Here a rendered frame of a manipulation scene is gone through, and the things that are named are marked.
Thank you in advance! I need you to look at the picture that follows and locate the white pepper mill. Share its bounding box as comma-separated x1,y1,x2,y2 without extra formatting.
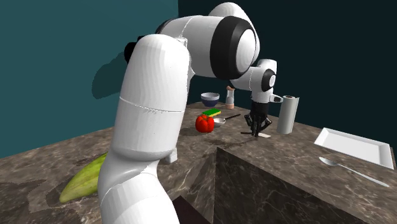
225,85,236,110

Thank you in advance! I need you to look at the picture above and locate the white square plate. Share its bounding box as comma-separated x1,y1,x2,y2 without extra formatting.
314,127,395,170

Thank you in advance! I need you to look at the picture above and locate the blue bowl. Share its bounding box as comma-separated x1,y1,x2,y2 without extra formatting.
200,92,221,108

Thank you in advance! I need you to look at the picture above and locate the white paper towel roll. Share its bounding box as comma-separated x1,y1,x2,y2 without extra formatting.
276,95,300,135

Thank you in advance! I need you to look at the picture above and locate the red bell pepper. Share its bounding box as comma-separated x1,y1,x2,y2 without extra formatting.
195,113,215,134

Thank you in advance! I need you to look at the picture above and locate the silver spoon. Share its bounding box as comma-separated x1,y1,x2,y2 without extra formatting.
318,156,390,188

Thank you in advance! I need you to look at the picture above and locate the small silver pan black handle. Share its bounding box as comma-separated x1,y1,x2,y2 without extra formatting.
212,113,242,128

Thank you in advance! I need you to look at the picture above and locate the green yellow squash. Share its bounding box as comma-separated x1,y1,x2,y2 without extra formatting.
59,151,108,204

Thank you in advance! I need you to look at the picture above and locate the knife with black handle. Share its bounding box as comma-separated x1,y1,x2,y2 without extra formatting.
240,131,272,139

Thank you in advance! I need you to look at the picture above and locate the green yellow sponge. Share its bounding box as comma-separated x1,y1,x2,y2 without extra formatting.
202,108,222,118

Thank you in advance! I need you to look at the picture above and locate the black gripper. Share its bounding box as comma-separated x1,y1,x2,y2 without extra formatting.
244,101,274,137

